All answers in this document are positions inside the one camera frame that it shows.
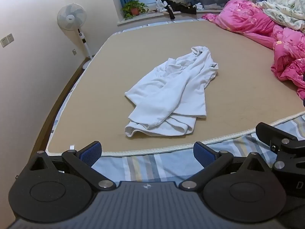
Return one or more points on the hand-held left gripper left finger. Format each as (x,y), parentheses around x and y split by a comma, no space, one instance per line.
(91,152)

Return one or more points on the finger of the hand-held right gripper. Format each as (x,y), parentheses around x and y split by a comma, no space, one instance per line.
(269,130)

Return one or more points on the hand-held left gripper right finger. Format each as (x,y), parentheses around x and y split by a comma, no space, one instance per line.
(202,153)

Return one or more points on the white garment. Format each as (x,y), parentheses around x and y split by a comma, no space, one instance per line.
(171,95)

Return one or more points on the striped bed sheet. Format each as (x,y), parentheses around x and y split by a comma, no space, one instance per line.
(147,167)

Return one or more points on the beige bed mat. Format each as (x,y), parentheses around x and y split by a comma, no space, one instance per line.
(114,64)

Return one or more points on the pink floral quilt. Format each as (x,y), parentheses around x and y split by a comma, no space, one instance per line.
(250,21)

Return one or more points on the white leaf print quilt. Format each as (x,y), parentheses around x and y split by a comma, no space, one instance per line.
(286,7)

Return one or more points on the white standing fan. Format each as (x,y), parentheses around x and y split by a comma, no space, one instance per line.
(71,16)

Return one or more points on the potted green plant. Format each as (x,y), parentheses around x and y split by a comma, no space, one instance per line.
(134,7)

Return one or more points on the small white cloth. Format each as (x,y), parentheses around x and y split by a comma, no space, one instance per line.
(162,4)

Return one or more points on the small wall switch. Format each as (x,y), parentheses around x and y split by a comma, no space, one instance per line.
(74,52)

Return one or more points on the white wall socket plate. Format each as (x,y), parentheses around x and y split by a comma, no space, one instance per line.
(10,37)
(4,42)

